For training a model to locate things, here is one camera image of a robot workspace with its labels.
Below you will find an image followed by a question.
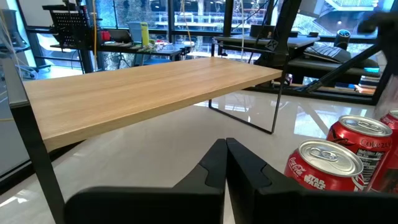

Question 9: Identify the black workbench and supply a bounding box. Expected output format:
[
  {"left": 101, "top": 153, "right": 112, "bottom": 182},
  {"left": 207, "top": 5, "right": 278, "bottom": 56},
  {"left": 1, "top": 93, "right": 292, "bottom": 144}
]
[{"left": 26, "top": 26, "right": 192, "bottom": 74}]

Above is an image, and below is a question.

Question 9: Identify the yellow cable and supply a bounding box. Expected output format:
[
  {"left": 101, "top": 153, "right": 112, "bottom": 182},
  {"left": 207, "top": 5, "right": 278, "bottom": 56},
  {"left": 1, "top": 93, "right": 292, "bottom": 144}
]
[{"left": 91, "top": 0, "right": 98, "bottom": 62}]

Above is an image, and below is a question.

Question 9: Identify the wooden shelf rack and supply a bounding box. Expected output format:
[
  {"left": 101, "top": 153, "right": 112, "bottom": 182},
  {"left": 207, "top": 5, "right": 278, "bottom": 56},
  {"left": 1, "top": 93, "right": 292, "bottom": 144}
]
[{"left": 0, "top": 55, "right": 284, "bottom": 224}]

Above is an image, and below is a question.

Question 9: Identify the red Coca-Cola original taste can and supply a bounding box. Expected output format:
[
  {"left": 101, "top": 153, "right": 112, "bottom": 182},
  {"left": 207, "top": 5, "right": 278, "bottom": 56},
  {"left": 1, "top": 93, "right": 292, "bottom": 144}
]
[{"left": 284, "top": 138, "right": 365, "bottom": 192}]

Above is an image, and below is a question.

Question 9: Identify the red Coke Zero can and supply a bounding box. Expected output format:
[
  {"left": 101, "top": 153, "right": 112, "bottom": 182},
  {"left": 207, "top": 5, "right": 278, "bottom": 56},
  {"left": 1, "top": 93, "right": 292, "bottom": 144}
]
[{"left": 325, "top": 114, "right": 394, "bottom": 190}]

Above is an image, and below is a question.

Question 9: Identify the yellow-green bottle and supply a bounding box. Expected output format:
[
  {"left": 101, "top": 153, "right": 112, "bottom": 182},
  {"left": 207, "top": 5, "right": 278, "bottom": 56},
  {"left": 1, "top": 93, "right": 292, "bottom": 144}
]
[{"left": 140, "top": 21, "right": 150, "bottom": 47}]

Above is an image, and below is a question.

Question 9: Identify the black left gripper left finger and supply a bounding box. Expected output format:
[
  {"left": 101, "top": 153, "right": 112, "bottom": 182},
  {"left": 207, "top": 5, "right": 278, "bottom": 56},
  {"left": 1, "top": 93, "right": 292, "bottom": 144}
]
[{"left": 63, "top": 138, "right": 227, "bottom": 224}]

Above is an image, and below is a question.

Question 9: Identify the teal plastic container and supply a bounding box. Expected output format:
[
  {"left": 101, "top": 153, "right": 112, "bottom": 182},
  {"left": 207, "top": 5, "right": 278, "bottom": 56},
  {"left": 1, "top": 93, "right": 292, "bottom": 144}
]
[{"left": 127, "top": 21, "right": 143, "bottom": 43}]

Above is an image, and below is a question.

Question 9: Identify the black pegboard cart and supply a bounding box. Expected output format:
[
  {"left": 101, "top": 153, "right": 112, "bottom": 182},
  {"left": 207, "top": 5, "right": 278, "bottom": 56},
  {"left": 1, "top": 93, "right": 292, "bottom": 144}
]
[{"left": 42, "top": 2, "right": 94, "bottom": 74}]

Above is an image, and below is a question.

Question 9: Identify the black keyboard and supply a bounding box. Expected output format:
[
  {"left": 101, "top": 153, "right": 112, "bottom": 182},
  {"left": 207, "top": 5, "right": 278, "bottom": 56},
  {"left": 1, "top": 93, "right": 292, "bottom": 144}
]
[{"left": 303, "top": 43, "right": 352, "bottom": 65}]

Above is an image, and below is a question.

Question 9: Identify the black standing desk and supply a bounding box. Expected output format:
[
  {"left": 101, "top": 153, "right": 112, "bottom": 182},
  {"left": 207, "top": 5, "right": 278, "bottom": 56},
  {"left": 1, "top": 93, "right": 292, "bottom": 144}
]
[{"left": 211, "top": 32, "right": 382, "bottom": 94}]

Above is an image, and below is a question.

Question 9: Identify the black cylinder speaker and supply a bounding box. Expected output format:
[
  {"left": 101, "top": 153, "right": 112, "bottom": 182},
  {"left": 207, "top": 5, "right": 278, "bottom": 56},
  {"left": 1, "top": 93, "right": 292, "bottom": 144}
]
[{"left": 334, "top": 29, "right": 351, "bottom": 50}]

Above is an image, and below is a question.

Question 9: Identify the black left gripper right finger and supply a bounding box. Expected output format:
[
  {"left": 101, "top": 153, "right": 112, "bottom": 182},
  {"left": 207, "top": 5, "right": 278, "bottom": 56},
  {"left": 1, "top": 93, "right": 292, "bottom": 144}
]
[{"left": 226, "top": 137, "right": 398, "bottom": 224}]

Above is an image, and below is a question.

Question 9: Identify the red Coca-Cola can dark figure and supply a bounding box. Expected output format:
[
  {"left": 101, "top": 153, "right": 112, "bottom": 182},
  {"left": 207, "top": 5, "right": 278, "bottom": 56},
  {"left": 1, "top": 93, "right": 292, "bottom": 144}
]
[{"left": 369, "top": 108, "right": 398, "bottom": 194}]

